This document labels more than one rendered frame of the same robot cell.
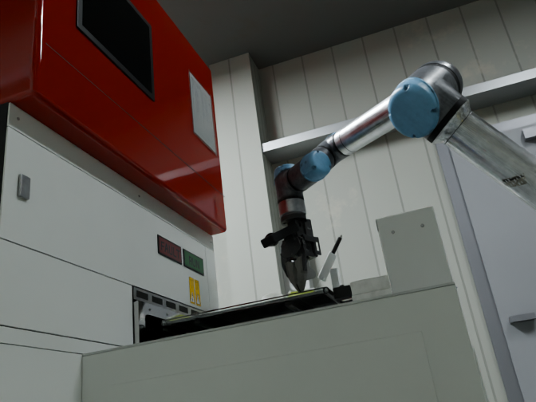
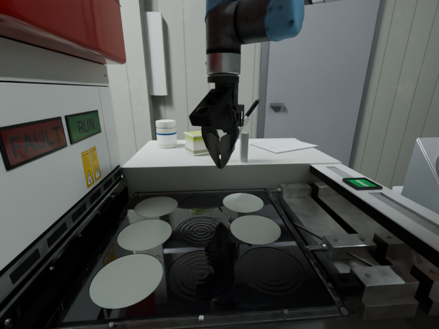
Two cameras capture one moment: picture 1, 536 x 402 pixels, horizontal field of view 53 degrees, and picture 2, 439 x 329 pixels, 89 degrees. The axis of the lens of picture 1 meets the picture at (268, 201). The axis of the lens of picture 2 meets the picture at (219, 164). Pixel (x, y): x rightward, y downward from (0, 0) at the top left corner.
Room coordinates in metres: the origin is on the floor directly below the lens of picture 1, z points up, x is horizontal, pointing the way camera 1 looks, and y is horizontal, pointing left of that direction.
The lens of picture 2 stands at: (0.89, 0.13, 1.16)
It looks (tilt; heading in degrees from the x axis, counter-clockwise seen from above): 18 degrees down; 339
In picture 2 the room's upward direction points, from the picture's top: straight up
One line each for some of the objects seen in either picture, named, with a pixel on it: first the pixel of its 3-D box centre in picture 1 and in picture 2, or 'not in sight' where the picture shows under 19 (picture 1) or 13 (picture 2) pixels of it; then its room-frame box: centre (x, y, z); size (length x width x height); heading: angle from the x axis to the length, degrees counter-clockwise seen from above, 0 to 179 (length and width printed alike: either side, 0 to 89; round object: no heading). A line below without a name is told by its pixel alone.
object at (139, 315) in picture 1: (186, 336); (87, 243); (1.30, 0.24, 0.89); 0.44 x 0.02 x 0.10; 164
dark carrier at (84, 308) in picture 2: (269, 320); (201, 232); (1.26, 0.03, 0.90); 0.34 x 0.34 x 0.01; 74
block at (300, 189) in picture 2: not in sight; (294, 189); (1.36, -0.27, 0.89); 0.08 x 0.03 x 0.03; 74
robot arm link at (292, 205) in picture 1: (291, 211); (222, 66); (1.39, -0.06, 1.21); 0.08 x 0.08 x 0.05
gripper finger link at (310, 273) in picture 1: (307, 273); (229, 149); (1.38, -0.08, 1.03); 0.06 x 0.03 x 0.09; 135
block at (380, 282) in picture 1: (372, 286); (381, 281); (1.05, -0.18, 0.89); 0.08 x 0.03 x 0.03; 74
